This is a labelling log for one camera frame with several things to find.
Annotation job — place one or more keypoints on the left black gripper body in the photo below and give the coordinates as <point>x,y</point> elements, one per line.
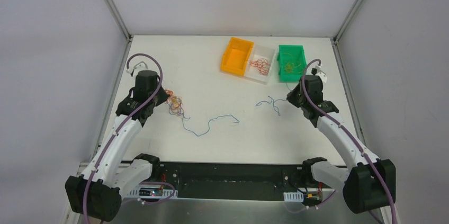
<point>161,94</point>

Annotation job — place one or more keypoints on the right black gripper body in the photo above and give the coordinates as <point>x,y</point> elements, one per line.
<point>294,97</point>

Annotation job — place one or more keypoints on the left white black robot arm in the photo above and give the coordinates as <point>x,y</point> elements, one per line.
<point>99,190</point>

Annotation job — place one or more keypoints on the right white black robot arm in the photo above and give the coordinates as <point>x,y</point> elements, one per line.
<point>367,182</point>

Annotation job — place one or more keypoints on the green plastic bin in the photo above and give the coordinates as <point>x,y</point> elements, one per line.
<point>292,61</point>

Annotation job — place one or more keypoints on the white plastic bin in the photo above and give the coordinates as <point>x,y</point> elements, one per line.
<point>260,63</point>

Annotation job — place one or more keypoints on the orange plastic bin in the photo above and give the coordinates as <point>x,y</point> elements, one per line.
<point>236,56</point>

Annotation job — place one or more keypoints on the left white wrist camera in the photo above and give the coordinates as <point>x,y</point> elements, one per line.
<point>137,68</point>

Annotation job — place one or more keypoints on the left aluminium frame post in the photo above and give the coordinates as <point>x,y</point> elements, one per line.
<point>118,19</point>

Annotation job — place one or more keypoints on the aluminium frame post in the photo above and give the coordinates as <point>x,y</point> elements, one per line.
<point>118,19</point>
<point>348,19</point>

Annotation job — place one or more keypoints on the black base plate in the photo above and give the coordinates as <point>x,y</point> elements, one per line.
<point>218,181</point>

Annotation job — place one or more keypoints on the left white cable duct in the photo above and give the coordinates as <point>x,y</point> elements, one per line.
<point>152,193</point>

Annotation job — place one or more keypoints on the white cable duct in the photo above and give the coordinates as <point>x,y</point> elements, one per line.
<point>152,193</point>
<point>293,196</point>

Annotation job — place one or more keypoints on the right white cable duct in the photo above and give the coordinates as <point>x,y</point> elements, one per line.
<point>293,196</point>

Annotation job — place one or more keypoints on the right aluminium frame post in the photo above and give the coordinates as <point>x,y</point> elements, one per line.
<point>348,19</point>

